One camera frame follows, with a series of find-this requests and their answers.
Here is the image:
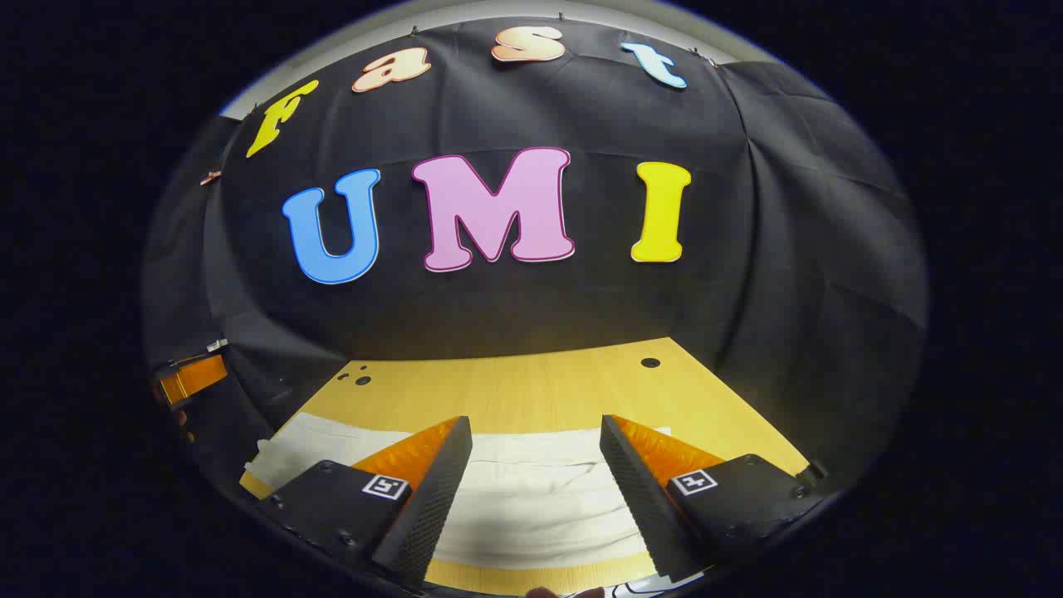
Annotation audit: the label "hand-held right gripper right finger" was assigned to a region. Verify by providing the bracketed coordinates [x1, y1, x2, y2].
[600, 414, 828, 584]

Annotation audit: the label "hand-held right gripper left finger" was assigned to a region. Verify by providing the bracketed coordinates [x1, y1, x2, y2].
[257, 415, 474, 586]

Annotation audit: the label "white jeans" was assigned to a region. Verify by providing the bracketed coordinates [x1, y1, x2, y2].
[247, 413, 672, 570]

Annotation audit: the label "black backdrop cloth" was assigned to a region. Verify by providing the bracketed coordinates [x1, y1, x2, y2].
[141, 17, 927, 499]

